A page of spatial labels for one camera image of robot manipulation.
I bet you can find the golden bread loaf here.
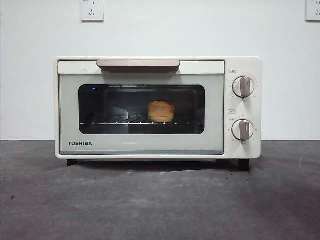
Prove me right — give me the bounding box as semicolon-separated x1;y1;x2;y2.
147;100;176;124

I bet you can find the white wall socket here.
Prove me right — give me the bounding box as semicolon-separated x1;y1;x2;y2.
80;0;104;22
305;0;320;22

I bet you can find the white Toshiba toaster oven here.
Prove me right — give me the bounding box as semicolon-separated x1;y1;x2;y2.
54;56;263;172

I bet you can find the beige oven knob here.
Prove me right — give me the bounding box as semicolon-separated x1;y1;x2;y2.
231;76;256;99
231;119;255;141

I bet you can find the oven door with beige handle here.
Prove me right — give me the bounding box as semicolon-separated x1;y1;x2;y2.
57;59;225;155

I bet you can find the metal wire oven rack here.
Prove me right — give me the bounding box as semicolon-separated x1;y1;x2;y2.
79;114;204;126

